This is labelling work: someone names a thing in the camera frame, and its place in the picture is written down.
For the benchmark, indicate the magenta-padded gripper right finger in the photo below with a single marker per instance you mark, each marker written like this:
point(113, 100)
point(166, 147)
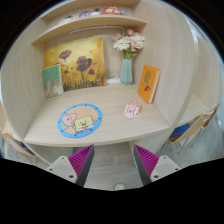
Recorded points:
point(163, 166)

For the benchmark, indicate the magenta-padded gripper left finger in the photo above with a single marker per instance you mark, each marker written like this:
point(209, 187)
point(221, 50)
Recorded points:
point(63, 166)

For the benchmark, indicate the pink computer mouse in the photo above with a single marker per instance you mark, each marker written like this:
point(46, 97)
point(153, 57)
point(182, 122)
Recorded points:
point(132, 110)

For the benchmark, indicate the round blue-rimmed cartoon mouse pad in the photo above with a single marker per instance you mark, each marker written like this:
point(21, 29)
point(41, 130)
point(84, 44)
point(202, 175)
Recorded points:
point(80, 120)

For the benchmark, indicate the wooden chair with blue seat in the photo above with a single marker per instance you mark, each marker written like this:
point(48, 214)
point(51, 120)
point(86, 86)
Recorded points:
point(193, 128)
point(16, 146)

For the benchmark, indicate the orange book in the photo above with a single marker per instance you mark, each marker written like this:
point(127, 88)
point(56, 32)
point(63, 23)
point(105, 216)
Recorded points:
point(148, 83)

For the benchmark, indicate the green and beige book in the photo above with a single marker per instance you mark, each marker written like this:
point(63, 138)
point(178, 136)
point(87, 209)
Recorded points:
point(52, 81)

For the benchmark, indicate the pale teal faceted vase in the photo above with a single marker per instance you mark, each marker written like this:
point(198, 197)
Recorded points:
point(126, 72)

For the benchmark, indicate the yellow poppy flower painting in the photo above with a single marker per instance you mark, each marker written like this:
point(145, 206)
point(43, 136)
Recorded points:
point(83, 60)

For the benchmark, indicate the pink and white flower bouquet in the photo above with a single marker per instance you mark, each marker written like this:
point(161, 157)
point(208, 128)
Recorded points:
point(128, 41)

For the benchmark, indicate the white light bar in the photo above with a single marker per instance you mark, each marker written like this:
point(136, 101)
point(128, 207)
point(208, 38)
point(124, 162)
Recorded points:
point(96, 29)

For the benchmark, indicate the light wooden shelf board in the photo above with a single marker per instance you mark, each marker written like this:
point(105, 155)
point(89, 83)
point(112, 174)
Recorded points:
point(90, 24)

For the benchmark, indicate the small potted green plant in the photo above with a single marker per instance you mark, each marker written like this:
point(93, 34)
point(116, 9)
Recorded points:
point(68, 17)
point(96, 11)

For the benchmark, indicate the round purple sign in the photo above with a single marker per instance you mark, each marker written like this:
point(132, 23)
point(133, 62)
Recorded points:
point(85, 14)

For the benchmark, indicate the red and white plush toy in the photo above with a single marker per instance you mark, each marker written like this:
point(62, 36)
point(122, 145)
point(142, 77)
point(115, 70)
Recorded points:
point(112, 10)

